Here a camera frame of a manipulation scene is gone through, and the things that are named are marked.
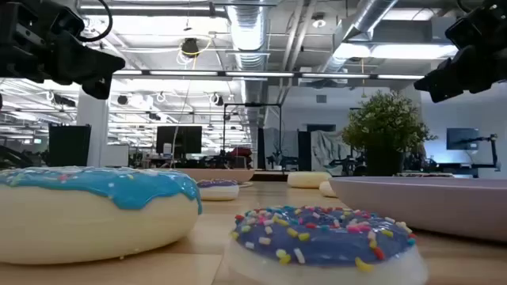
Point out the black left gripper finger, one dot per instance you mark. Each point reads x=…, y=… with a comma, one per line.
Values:
x=97, y=90
x=89, y=63

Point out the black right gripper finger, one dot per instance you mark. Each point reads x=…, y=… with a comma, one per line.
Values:
x=447, y=96
x=445, y=77

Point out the lilac round plate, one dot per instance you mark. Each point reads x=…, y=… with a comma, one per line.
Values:
x=428, y=206

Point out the small orange and cream donut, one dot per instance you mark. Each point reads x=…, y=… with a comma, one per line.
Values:
x=326, y=189

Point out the small speckled blue-iced donut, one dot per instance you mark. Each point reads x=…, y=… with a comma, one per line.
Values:
x=218, y=192

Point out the plain cream donut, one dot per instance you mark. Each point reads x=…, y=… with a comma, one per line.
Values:
x=309, y=180

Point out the blue-iced rainbow sprinkle donut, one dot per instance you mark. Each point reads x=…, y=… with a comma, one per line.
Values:
x=325, y=245

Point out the black jointed stand arm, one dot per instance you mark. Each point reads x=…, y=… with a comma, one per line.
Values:
x=493, y=152

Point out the black upright panel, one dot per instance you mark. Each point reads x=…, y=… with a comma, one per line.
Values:
x=69, y=144

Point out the green leafy potted plant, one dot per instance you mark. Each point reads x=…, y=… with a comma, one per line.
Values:
x=386, y=122

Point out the black plant pot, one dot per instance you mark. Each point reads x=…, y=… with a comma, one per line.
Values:
x=384, y=162

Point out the black computer monitor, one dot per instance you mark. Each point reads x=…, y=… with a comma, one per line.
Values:
x=180, y=139

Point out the black ceiling device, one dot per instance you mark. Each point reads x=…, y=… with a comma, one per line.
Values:
x=190, y=46

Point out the grey draped cloth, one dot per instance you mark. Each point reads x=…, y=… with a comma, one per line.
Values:
x=328, y=148

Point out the large blue-iced white-striped donut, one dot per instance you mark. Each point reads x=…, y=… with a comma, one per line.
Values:
x=99, y=221

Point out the pink round plate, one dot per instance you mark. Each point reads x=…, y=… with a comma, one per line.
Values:
x=222, y=175

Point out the black narrow partition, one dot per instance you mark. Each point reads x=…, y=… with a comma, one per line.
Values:
x=304, y=150

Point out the red object on desk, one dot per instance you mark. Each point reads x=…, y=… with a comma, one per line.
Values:
x=242, y=152

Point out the long overhead light bar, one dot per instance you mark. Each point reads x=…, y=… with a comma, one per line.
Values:
x=257, y=74

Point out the white round ribbed placemat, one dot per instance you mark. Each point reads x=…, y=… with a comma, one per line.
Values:
x=246, y=184

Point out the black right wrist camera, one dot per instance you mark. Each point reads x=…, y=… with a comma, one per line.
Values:
x=481, y=27

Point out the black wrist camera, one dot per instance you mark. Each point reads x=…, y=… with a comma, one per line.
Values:
x=63, y=20
x=481, y=27

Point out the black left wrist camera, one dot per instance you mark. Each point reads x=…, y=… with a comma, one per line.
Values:
x=63, y=20

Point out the silver slanted air duct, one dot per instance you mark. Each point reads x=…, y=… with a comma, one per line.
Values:
x=370, y=16

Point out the black metal frame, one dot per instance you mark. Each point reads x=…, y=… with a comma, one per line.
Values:
x=253, y=105

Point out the silver ribbed air duct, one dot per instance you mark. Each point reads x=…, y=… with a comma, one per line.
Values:
x=248, y=31

